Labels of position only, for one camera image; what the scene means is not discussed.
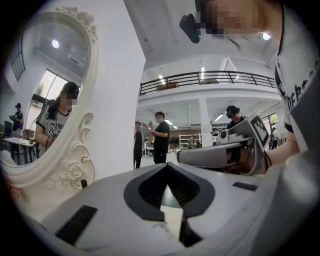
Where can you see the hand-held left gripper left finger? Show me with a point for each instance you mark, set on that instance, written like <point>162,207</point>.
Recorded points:
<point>107,207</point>

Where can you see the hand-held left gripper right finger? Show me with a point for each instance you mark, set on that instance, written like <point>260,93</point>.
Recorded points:
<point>225,205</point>

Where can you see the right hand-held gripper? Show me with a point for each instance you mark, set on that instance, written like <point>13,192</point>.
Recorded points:
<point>258,130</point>

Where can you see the small dark bottle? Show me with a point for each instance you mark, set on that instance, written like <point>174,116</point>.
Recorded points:
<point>84,183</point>

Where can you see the person's right forearm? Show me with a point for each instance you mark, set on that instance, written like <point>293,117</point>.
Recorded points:
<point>282,152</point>

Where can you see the person's right hand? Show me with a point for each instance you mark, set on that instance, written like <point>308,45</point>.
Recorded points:
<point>230,157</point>

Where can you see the white shelf rack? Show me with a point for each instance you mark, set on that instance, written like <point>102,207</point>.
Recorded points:
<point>185,140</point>

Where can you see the black balcony railing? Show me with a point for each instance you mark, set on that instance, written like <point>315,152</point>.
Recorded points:
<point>207,80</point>

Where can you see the brown box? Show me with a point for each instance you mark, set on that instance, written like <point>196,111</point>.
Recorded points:
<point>167,86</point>

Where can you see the white backdrop panel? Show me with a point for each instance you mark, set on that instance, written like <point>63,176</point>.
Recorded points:
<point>117,75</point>

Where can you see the person's grey t-shirt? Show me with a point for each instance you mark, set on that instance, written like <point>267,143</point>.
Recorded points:
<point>297,75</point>

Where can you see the oval white framed mirror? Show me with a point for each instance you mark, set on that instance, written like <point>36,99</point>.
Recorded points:
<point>92,75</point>

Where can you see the round ceiling light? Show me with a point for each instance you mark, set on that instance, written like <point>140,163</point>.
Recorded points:
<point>266,36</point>

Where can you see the person's head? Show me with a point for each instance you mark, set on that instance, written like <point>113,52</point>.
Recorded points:
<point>240,15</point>

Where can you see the black head-mounted camera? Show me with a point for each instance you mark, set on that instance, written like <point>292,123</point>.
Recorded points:
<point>191,27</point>

